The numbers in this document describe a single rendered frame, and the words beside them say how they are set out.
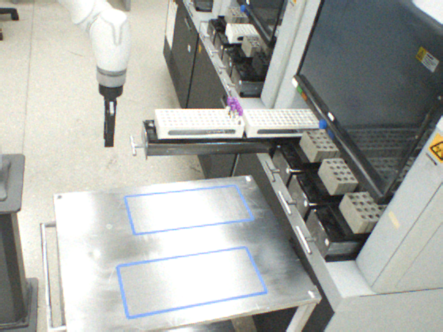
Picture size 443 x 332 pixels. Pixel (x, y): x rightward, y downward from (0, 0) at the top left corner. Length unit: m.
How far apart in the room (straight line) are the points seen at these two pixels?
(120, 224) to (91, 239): 0.09
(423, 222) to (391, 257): 0.15
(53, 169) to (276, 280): 1.70
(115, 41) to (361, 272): 0.94
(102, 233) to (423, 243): 0.80
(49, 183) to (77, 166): 0.20
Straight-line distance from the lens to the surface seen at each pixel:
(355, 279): 1.42
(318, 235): 1.43
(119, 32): 1.33
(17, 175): 1.57
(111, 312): 1.09
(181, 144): 1.55
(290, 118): 1.71
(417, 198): 1.22
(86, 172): 2.61
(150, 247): 1.20
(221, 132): 1.61
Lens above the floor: 1.75
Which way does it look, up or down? 40 degrees down
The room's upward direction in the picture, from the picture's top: 11 degrees clockwise
